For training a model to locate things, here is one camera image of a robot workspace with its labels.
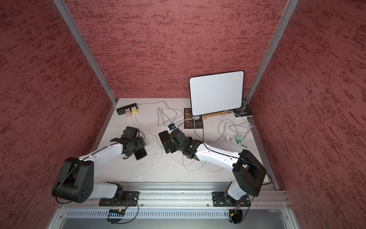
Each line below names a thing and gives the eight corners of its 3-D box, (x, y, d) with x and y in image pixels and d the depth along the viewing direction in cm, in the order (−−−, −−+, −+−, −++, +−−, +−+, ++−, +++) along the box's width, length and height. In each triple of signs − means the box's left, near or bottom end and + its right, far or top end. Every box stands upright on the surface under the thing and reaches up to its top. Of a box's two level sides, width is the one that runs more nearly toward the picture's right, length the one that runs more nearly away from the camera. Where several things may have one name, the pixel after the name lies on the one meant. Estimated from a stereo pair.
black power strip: (118, 115, 112) (116, 113, 109) (117, 110, 115) (116, 108, 112) (138, 109, 116) (137, 107, 114) (137, 105, 119) (136, 102, 117)
